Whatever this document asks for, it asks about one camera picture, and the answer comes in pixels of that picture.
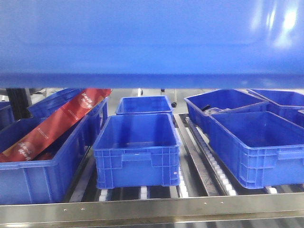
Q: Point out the blue bin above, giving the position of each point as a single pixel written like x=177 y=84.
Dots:
x=144 y=105
x=134 y=150
x=286 y=104
x=96 y=117
x=47 y=181
x=152 y=43
x=259 y=148
x=201 y=107

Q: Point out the white roller track strip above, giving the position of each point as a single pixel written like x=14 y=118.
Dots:
x=214 y=170

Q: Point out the red snack bag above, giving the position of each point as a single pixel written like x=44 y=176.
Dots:
x=42 y=136

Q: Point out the dark metal divider rail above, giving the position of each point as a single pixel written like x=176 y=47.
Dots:
x=197 y=175

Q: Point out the lower steel shelf rail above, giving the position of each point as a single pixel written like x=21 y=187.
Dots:
x=153 y=211

